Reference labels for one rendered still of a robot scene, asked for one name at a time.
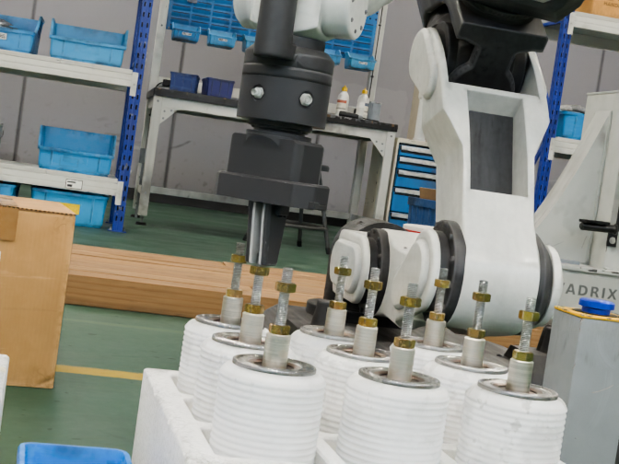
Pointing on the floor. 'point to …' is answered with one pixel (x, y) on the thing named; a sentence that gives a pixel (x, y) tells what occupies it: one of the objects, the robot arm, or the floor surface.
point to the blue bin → (69, 454)
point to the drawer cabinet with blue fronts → (401, 179)
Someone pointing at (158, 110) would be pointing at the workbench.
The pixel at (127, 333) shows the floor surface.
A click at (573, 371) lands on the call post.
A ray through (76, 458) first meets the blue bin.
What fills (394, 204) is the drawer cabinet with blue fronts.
